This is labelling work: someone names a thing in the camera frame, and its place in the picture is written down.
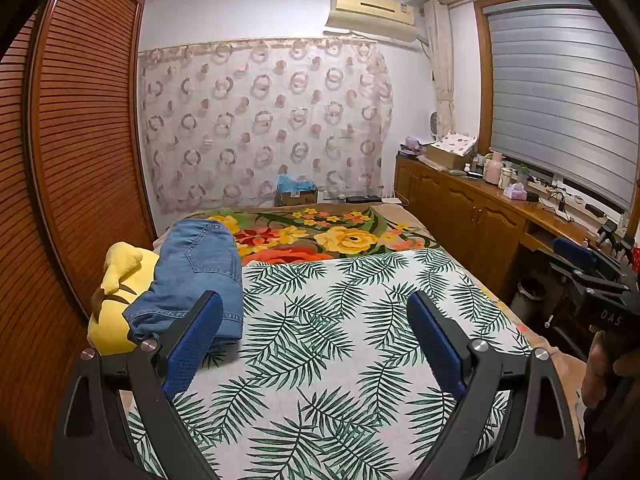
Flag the person's right hand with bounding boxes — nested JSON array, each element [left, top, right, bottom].
[[581, 331, 640, 409]]

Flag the pink bottle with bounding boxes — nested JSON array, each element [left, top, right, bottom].
[[484, 151, 503, 186]]

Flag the grey waste bin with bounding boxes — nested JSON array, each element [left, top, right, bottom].
[[514, 277, 548, 317]]

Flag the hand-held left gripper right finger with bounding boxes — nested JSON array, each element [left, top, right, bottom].
[[406, 290, 581, 480]]

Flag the floral blanket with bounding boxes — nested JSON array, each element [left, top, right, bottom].
[[185, 204, 431, 267]]

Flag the beige window curtain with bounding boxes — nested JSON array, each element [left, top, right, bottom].
[[422, 0, 458, 141]]

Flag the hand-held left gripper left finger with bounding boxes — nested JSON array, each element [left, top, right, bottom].
[[52, 290, 224, 480]]

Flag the yellow plush toy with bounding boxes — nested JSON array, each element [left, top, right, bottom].
[[87, 241, 161, 358]]

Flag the blue cloth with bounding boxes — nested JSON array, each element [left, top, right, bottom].
[[276, 174, 313, 193]]

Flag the cream air conditioner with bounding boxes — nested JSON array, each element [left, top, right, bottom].
[[325, 0, 418, 43]]

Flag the small black tripod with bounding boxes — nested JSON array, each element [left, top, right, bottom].
[[597, 220, 633, 261]]

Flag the wooden louvered wardrobe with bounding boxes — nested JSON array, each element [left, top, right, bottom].
[[0, 0, 156, 441]]

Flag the white power strip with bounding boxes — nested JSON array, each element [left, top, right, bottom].
[[530, 180, 573, 221]]

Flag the grey window blind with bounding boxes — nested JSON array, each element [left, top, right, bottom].
[[485, 0, 640, 213]]

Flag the blue denim pants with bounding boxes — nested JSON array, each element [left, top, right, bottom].
[[121, 219, 246, 346]]

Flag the cardboard box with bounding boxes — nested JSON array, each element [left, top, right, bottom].
[[277, 187, 318, 207]]

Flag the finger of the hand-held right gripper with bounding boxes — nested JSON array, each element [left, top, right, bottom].
[[546, 259, 603, 313], [553, 237, 629, 292]]

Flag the box with printed lid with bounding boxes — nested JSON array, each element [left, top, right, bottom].
[[425, 130, 478, 171]]

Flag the wooden cabinet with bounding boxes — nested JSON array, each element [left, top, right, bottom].
[[394, 154, 601, 306]]

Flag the circle print curtain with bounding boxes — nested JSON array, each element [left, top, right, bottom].
[[137, 37, 396, 216]]

